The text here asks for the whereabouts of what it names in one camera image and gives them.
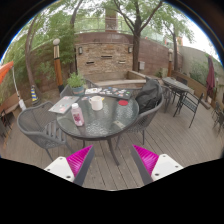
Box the green plant in teal pot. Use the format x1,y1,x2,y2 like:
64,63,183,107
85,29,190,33
66,71,87,97

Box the tree with dark trunk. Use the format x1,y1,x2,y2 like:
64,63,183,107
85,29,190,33
99,0,168,73

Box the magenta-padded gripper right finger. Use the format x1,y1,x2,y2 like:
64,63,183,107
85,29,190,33
130,144,184,186

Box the wooden lamp post white globe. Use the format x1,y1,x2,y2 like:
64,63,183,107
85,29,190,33
52,37,65,93
167,48,174,78

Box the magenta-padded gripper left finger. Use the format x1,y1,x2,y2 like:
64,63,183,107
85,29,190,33
44,144,96,187

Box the white mug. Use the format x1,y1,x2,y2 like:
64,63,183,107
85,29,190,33
88,95,104,111

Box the white sticker sheet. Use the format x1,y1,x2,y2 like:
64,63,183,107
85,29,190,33
84,87,103,96

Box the striped blue yellow post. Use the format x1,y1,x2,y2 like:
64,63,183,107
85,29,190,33
30,84,40,105

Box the black metal chair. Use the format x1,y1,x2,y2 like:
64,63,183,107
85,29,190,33
173,91,204,129

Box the closed maroon umbrella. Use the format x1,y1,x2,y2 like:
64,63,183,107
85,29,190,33
205,54,216,98

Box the round dark patio table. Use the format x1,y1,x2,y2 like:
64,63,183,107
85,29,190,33
161,76,191,111

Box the pink drink bottle white cap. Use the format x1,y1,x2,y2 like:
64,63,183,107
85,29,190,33
70,102,85,128

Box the silver laptop with stickers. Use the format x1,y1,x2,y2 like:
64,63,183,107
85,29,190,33
48,95,80,115

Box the black jacket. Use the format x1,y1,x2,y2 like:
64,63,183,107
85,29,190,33
134,78,163,114

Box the tree with slender trunk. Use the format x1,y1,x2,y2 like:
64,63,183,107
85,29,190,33
13,13,68,101

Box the orange patio umbrella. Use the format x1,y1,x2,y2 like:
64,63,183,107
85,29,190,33
0,60,27,112

